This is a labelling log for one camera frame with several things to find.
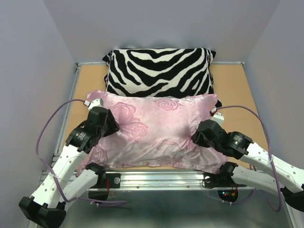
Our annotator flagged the zebra print pillow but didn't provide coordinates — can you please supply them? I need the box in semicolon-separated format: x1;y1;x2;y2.
103;48;216;98

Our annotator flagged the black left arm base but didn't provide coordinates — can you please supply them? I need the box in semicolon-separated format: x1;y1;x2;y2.
88;172;121;201

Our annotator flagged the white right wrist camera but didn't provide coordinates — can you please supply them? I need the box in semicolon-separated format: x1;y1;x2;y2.
211;112;225;124

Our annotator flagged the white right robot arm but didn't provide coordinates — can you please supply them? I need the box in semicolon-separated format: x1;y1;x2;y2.
191;120;304;211

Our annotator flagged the aluminium table frame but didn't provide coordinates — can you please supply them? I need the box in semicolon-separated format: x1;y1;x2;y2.
51;63;81;167

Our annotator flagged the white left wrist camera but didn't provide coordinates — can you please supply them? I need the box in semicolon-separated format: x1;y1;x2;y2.
88;98;104;111

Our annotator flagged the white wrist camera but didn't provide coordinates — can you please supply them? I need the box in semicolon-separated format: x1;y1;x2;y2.
211;112;225;124
88;98;104;111

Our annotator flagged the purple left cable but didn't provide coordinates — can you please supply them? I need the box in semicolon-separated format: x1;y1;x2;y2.
36;99;127;205

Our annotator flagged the aluminium mounting rail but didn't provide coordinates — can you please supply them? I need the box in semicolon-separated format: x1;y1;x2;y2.
39;170;304;190

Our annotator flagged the pink floral satin pillowcase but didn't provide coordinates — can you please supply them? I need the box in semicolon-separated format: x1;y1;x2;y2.
77;90;228;174

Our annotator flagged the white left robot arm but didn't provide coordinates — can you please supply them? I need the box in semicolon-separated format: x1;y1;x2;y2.
19;106;119;228

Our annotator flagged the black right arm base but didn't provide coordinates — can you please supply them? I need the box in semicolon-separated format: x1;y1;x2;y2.
201;173;238;204

